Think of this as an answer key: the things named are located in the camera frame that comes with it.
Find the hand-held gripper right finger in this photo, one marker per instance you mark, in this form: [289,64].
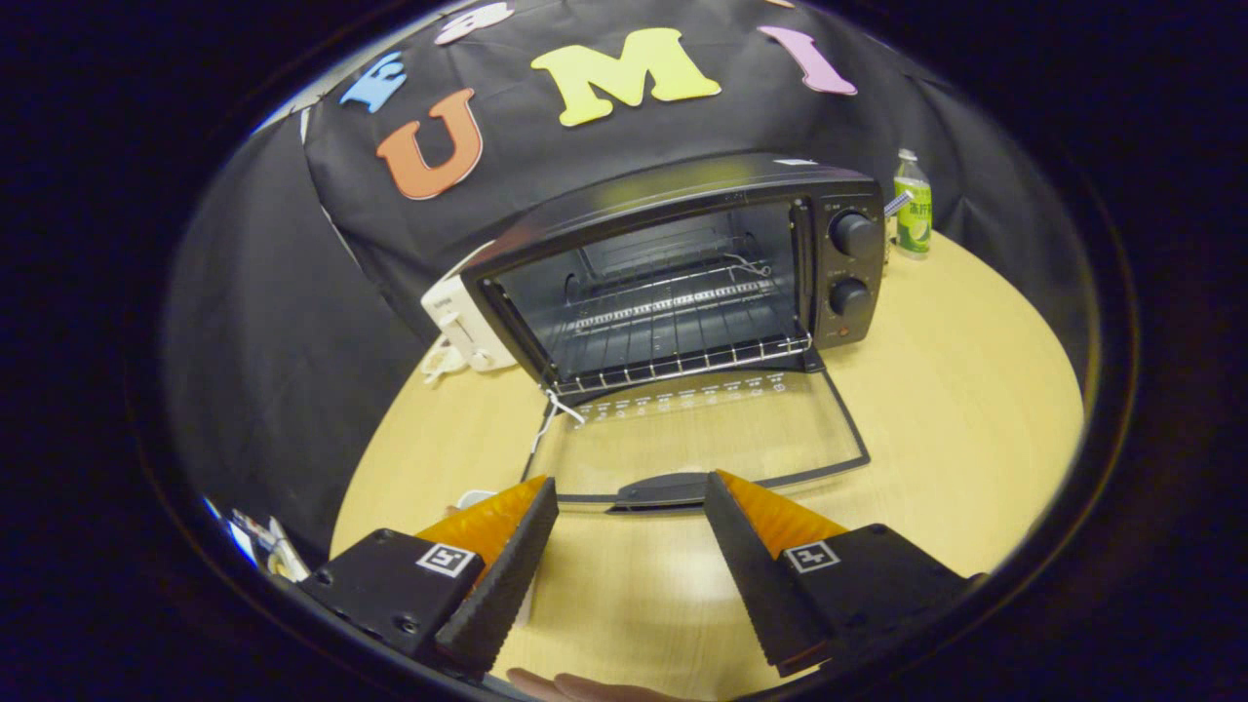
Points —
[756,575]

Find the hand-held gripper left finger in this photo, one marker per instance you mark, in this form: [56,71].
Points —
[502,575]

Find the black toaster oven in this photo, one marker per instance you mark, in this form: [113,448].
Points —
[682,185]

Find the white pop-up toaster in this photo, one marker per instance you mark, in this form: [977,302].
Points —
[458,317]

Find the small white dish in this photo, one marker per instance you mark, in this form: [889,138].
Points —
[444,366]

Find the green label drink bottle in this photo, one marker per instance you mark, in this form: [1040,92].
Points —
[914,214]

